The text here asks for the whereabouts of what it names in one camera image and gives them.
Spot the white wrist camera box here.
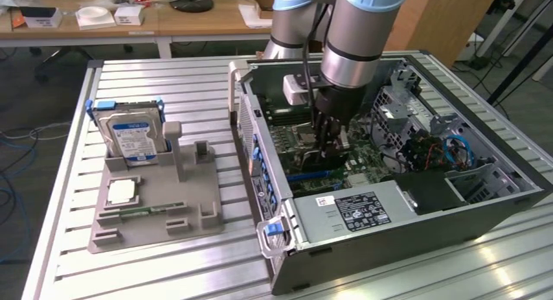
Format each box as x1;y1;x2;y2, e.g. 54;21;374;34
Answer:
282;73;324;106

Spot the green RAM stick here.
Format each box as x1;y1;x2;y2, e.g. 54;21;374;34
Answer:
118;206;171;217

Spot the metal drive cage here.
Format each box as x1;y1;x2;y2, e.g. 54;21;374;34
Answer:
371;60;435;134

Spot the black open PC case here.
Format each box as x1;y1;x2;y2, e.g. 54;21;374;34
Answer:
229;52;547;296

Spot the white labelled cardboard box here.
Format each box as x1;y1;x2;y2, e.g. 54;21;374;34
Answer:
114;5;147;26

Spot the black tripod stand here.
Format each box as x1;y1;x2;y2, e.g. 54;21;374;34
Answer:
486;0;553;106

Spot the blue data wire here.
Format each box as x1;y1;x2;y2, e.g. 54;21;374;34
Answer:
444;134;478;172

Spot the black office chair base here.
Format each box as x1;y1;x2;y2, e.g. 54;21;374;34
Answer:
29;46;95;84

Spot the CPU socket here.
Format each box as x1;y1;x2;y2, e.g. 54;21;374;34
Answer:
292;122;322;151

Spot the grey card retention handle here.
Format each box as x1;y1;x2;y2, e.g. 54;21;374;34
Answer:
229;60;252;115

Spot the black round lamp base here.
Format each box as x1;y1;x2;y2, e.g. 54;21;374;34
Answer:
169;0;217;14

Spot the grey plastic parts rack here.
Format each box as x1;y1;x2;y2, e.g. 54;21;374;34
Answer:
87;121;226;255

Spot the hard disk in blue caddy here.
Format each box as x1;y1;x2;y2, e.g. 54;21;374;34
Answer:
85;98;171;168

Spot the black plastic shroud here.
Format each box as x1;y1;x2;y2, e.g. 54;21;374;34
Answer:
395;169;470;216

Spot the white floor cable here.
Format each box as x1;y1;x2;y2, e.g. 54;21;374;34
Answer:
0;122;71;142

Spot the white box black lid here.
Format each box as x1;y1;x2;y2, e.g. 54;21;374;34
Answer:
19;6;65;29

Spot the grey power supply unit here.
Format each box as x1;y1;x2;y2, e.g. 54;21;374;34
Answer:
283;179;419;244

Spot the white table frame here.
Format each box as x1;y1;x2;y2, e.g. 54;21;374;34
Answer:
475;0;553;82

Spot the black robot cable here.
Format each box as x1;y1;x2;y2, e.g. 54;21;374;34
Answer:
302;3;335;126

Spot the white tray round recess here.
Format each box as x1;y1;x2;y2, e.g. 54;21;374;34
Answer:
75;6;118;31

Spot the wooden cabinet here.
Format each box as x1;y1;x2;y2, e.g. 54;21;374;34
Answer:
383;0;503;68

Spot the black wire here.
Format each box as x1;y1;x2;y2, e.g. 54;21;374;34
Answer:
368;111;410;176

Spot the grey case latch blue tab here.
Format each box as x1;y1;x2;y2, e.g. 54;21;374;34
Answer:
256;214;298;259

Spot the silver chipset heatsink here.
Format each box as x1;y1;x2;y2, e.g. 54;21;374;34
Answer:
346;174;374;190

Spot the silver CPU chip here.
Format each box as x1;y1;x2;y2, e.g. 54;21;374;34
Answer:
106;179;138;206

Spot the white low cabinet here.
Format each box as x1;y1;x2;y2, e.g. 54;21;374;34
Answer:
456;32;486;63

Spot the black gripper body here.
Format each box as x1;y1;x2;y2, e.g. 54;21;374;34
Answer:
314;84;368;121

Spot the green motherboard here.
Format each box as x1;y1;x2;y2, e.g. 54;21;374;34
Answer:
262;98;395;200

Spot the blue floor cable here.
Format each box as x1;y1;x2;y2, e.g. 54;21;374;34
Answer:
0;131;35;265

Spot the white paper stack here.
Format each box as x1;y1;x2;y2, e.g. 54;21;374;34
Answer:
238;4;275;29

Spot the red wire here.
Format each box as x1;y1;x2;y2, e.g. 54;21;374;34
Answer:
426;143;443;171

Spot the graphics card with metal bracket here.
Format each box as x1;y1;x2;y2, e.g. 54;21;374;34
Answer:
296;148;350;176

